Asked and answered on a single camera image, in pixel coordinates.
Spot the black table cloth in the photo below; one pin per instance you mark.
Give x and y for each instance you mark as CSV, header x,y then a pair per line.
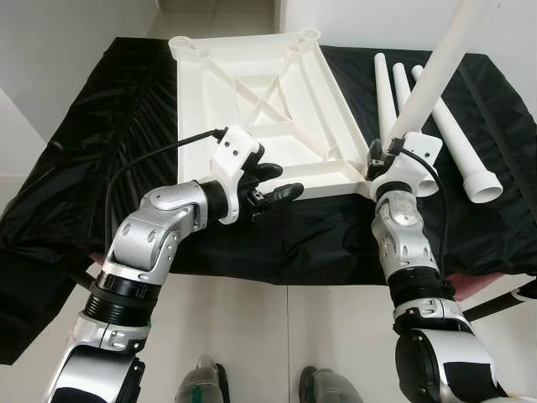
x,y
336,243

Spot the robot right leg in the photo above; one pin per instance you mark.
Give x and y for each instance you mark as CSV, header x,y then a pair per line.
x,y
331,386

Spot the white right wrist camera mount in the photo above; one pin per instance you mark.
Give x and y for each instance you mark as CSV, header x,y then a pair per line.
x,y
419,155

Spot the white plastic table top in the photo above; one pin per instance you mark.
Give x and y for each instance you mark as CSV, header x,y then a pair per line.
x,y
277,126

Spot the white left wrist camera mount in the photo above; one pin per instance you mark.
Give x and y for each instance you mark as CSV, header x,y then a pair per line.
x,y
235,155

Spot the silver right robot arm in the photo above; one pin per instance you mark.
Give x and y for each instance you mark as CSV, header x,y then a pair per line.
x,y
403,235

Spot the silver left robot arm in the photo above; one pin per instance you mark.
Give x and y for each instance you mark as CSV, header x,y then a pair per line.
x,y
151,235

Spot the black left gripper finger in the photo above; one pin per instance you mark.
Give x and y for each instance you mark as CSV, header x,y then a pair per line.
x,y
267,172
284,192

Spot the white plastic table leg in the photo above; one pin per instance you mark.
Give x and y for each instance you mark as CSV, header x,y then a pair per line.
x,y
440,67
405,88
461,147
384,92

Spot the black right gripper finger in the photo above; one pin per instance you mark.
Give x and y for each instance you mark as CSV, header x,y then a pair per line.
x,y
374,161

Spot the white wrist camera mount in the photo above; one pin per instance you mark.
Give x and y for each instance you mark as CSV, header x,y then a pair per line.
x,y
235,155
419,155

